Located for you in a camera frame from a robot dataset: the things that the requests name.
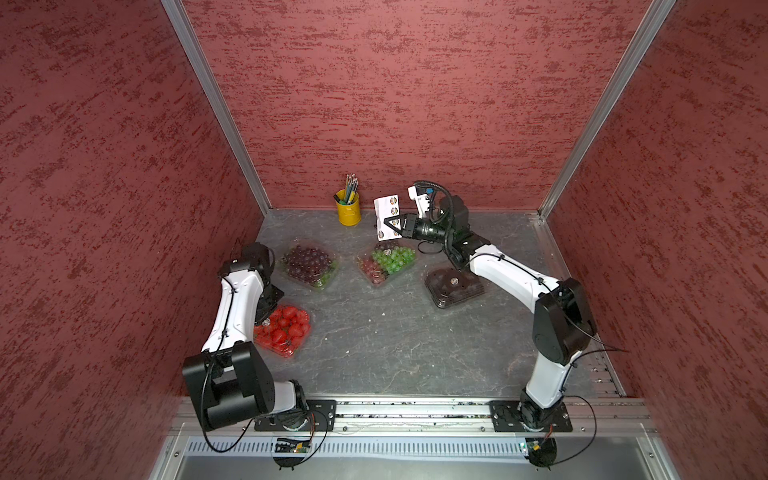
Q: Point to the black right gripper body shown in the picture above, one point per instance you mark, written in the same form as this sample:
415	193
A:
417	228

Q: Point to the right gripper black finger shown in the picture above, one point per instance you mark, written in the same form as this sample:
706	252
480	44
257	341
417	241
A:
397	219
391	231

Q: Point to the clear box dark plums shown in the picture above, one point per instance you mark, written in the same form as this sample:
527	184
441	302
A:
444	295

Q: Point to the clear box dark grapes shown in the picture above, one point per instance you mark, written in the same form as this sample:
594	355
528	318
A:
309	264

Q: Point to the clear box strawberries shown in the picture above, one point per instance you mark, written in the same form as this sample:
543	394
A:
284	331

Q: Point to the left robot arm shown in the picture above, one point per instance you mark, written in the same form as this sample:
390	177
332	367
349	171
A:
228	381

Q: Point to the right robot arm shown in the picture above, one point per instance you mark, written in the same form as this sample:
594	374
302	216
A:
562	322

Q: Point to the yellow metal pencil bucket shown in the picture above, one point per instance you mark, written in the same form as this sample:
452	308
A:
348	211

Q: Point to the pencils in bucket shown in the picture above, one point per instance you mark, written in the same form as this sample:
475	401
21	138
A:
348	194

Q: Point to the left circuit board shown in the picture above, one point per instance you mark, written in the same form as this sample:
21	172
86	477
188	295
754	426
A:
289	453

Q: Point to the circuit board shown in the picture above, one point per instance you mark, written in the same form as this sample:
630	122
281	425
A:
541	452
289	453

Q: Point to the right circuit board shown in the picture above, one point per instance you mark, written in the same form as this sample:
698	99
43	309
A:
541	452

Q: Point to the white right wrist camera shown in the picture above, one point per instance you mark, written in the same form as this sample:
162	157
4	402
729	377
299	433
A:
422	197

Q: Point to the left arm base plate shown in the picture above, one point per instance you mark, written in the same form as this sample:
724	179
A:
312	415

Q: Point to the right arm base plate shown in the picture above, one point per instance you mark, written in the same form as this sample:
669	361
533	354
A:
527	417

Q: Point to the aluminium front rail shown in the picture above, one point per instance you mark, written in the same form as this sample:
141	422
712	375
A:
446	416

